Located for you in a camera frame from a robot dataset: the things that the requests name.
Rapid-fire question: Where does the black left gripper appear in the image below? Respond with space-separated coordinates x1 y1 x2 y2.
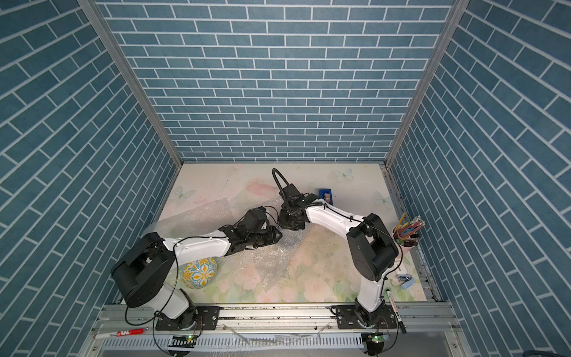
245 225 285 248

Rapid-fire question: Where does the blue tape dispenser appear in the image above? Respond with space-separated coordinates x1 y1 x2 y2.
318 189 333 205

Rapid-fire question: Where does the clear bubble wrap sheet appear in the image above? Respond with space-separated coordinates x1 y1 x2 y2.
143 198 309 290

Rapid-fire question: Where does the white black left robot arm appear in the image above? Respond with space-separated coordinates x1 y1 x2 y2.
110 207 283 330

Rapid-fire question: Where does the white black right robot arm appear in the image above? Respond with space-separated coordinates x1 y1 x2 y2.
278 184 399 327

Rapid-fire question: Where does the bundle of coloured pencils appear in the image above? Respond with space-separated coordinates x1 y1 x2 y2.
393 215 425 238

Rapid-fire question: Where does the pink pencil holder cup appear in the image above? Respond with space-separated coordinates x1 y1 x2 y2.
393 232 420 255

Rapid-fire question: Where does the blue white stapler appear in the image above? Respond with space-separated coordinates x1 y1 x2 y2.
396 275 415 290

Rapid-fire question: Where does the black marker pen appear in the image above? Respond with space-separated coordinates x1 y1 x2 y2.
385 289 407 334

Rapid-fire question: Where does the red white marker pen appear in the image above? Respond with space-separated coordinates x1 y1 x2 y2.
94 328 148 340

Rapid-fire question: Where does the white vented cable duct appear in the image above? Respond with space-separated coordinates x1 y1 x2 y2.
101 333 364 352

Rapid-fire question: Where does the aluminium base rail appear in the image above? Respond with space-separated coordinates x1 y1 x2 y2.
91 302 461 338

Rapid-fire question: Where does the aluminium corner frame post right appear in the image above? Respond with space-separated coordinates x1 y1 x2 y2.
385 0 469 169

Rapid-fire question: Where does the aluminium corner frame post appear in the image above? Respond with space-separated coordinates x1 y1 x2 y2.
385 0 469 169
77 0 184 170

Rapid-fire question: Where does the aluminium corner frame post left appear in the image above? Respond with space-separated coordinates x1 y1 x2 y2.
77 0 184 170

